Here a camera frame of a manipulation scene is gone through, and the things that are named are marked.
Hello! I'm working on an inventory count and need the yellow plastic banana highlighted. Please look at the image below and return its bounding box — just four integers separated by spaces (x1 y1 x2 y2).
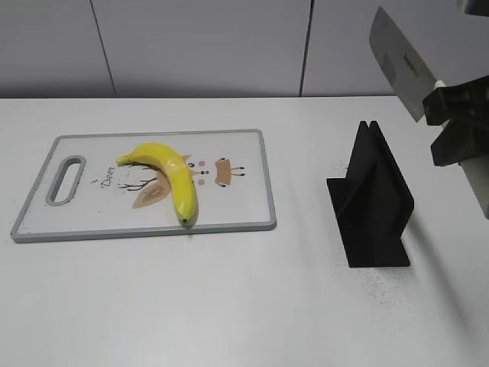
115 143 197 226

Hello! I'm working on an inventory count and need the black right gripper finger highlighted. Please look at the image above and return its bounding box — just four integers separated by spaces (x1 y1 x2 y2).
423 76 488 126
431 121 488 167

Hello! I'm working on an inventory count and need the white grey cutting board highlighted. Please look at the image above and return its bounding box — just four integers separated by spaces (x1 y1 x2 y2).
11 129 277 243

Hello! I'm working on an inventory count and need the white handled kitchen knife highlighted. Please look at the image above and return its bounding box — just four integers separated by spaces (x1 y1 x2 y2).
369 6 445 122

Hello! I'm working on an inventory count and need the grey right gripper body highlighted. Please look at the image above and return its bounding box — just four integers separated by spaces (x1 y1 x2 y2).
459 147 488 219

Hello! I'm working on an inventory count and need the black knife stand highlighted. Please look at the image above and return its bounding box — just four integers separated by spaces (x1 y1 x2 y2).
326 121 414 268

